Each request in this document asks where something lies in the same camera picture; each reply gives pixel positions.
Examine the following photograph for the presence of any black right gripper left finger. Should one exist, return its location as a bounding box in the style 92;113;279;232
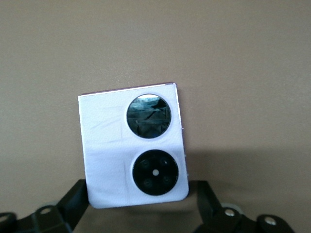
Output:
0;180;92;233

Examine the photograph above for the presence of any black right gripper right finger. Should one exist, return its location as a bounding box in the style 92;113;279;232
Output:
194;181;296;233

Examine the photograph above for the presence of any lilac white flip phone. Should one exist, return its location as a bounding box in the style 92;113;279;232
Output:
77;82;190;209

